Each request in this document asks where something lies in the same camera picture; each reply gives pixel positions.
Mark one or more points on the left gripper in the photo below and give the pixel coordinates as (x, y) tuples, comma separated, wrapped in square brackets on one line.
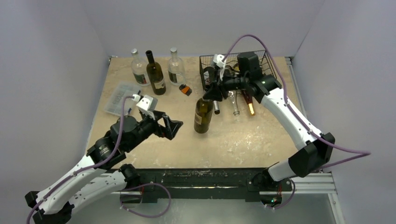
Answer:
[(171, 126)]

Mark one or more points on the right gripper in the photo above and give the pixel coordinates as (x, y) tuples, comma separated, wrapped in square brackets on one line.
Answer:
[(221, 87)]

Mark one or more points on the green bottle silver cap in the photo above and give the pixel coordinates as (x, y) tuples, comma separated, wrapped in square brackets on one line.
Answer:
[(208, 74)]

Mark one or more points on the clear glass bottle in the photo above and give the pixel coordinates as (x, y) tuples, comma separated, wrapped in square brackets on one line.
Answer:
[(138, 68), (176, 68)]

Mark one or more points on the dark green wine bottle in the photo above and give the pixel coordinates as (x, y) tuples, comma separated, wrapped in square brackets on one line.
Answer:
[(155, 74)]

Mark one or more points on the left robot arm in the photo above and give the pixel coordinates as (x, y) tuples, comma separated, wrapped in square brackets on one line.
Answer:
[(82, 185)]

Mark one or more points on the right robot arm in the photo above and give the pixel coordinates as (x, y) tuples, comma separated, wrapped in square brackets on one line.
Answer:
[(314, 147)]

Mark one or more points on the clear slim empty bottle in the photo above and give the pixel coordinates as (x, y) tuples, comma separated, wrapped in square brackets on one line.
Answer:
[(233, 97)]

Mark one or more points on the red bottle gold cap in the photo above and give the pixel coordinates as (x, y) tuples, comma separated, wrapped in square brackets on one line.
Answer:
[(249, 101)]

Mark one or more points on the orange hex key set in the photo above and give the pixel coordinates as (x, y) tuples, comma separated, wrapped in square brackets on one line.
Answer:
[(185, 89)]

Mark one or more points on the clear plastic organizer box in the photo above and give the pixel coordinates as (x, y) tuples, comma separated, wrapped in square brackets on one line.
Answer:
[(115, 102)]

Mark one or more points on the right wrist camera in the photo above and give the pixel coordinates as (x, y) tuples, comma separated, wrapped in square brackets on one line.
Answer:
[(219, 63)]

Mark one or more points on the black wire wine rack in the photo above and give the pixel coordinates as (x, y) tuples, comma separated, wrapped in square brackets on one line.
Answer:
[(269, 66)]

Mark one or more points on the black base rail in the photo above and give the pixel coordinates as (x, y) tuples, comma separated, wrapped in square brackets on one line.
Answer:
[(248, 184)]

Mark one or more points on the aluminium frame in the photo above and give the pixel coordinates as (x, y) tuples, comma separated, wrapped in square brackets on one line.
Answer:
[(313, 183)]

